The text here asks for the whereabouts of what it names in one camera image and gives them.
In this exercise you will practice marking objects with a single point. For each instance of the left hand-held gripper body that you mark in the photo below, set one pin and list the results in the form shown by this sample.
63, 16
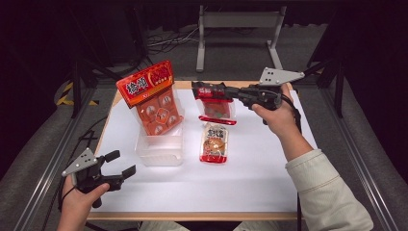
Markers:
89, 174

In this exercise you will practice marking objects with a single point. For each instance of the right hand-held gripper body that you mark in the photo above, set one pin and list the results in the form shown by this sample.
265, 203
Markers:
266, 93

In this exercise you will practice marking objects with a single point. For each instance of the small red black snack packet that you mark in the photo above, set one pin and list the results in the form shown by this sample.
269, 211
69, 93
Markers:
213, 107

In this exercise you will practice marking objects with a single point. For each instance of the clear plastic storage container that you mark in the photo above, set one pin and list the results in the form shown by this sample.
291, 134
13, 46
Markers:
160, 150

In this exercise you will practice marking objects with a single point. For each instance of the large orange snack packet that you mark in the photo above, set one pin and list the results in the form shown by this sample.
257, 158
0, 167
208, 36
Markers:
150, 93

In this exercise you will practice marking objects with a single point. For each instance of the person's right hand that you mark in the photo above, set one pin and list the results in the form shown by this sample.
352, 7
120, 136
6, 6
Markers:
279, 118

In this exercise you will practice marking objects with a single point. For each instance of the person's left hand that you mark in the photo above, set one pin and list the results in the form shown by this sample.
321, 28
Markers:
75, 208

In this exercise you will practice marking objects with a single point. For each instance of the spouted sauce pouch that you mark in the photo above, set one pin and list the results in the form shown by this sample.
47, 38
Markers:
214, 144

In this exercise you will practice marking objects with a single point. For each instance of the white metal stand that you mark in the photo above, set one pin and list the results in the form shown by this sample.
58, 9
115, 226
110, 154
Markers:
240, 20

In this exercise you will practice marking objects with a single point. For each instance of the black tripod stand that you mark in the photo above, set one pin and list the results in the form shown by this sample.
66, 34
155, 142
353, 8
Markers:
76, 83
338, 83

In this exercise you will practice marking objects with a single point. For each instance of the yellow black hazard tape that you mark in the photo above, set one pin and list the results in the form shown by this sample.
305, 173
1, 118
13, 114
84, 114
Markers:
65, 93

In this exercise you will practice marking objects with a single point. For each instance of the white table sheet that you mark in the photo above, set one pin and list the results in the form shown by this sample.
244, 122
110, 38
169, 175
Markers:
250, 179

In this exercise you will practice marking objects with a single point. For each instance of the aluminium rail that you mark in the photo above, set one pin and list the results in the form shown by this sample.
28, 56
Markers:
48, 179
359, 144

